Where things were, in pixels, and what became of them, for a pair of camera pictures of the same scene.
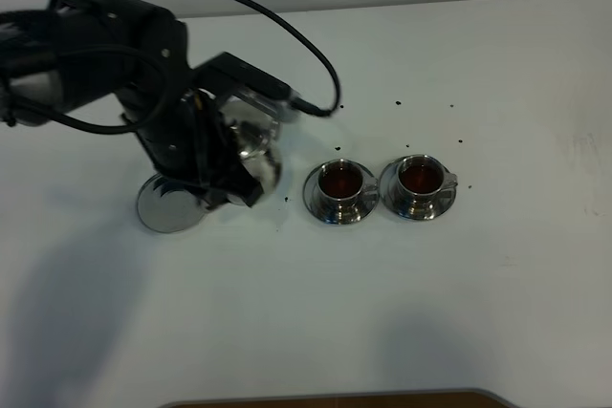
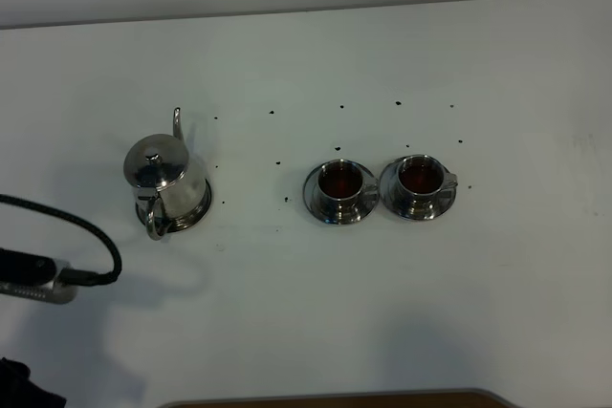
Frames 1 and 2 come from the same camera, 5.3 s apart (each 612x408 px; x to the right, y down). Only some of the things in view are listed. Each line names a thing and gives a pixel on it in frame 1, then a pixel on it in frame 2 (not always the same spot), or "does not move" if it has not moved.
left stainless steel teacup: x=341 y=186 does not move
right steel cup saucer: x=395 y=199 does not move
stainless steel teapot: x=257 y=138 to x=169 y=182
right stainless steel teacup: x=422 y=181 does not move
